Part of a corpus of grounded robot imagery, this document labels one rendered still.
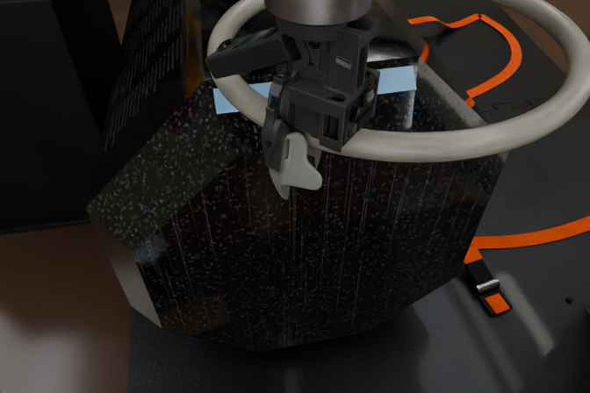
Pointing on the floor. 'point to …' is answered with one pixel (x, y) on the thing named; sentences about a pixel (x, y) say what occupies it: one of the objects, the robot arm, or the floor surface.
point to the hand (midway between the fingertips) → (295, 172)
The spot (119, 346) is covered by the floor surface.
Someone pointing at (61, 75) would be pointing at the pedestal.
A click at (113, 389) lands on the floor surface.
